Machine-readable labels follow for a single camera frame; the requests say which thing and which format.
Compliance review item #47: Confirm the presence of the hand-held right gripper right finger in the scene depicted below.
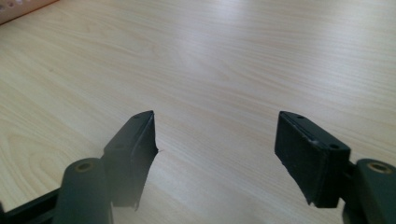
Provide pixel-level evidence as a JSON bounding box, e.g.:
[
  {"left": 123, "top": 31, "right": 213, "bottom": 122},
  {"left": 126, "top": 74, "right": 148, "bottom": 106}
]
[{"left": 274, "top": 110, "right": 352, "bottom": 209}]

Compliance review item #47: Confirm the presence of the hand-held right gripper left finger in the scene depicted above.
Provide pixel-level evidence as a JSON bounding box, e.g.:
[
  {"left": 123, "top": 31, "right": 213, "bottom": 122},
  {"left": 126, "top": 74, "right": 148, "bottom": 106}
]
[{"left": 102, "top": 110, "right": 160, "bottom": 211}]

